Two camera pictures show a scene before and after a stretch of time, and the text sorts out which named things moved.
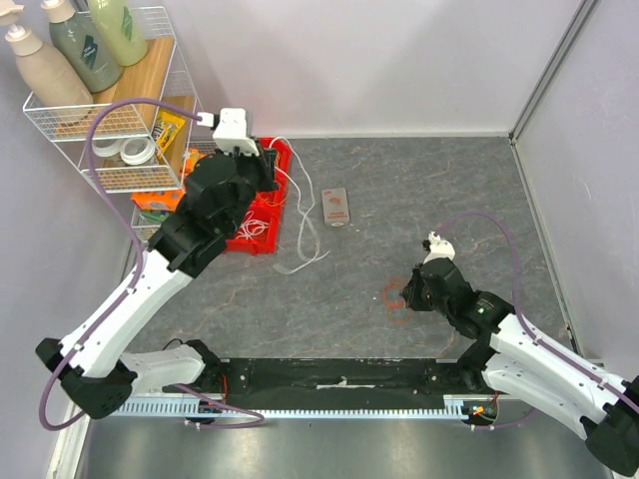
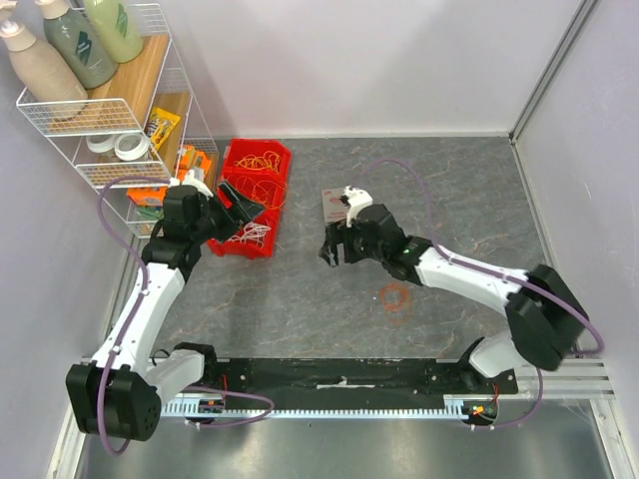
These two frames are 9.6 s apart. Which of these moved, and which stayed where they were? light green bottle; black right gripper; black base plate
Moved: black right gripper
Stayed: light green bottle; black base plate
